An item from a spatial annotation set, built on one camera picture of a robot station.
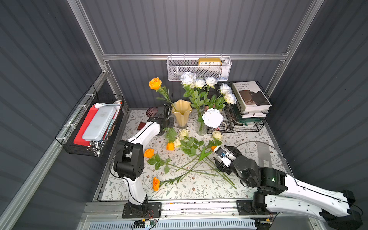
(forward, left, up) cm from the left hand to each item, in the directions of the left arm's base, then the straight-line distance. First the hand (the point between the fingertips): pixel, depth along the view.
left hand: (170, 120), depth 94 cm
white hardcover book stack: (+9, -54, +10) cm, 56 cm away
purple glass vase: (+4, +12, +4) cm, 14 cm away
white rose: (-2, -30, +17) cm, 35 cm away
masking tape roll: (+2, -39, -9) cm, 40 cm away
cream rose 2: (-5, -32, -10) cm, 34 cm away
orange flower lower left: (-38, +6, -9) cm, 39 cm away
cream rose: (-3, -9, -10) cm, 13 cm away
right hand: (-28, -29, +11) cm, 42 cm away
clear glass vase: (-1, -21, -9) cm, 23 cm away
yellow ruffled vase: (+9, -8, +1) cm, 12 cm away
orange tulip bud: (-15, -28, -11) cm, 34 cm away
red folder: (-25, +39, +16) cm, 49 cm away
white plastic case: (-19, +32, +18) cm, 42 cm away
